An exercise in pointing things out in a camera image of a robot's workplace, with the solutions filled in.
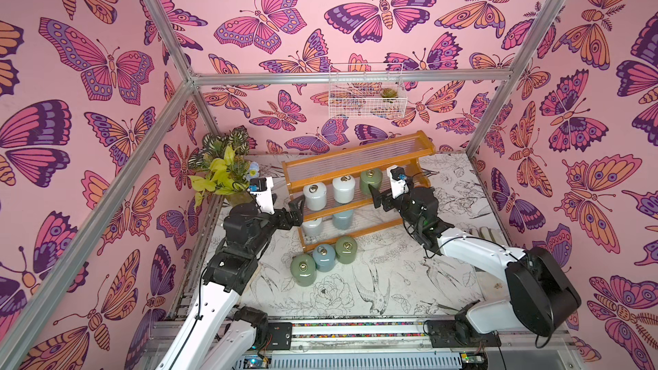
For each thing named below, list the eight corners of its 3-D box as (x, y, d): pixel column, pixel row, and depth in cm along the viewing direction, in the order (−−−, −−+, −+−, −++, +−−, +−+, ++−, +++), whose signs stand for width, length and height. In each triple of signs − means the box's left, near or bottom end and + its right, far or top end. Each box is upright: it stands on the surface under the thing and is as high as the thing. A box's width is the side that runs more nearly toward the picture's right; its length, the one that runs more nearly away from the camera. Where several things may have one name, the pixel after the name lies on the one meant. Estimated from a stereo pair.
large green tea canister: (293, 286, 85) (289, 276, 77) (296, 258, 91) (292, 247, 84) (315, 286, 85) (313, 276, 77) (316, 258, 91) (314, 247, 84)
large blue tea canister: (314, 272, 88) (312, 262, 81) (315, 255, 92) (313, 244, 85) (336, 272, 88) (336, 262, 81) (336, 255, 92) (336, 244, 85)
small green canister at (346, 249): (336, 264, 90) (336, 253, 83) (336, 245, 94) (336, 233, 87) (356, 264, 90) (357, 253, 83) (355, 245, 94) (356, 233, 87)
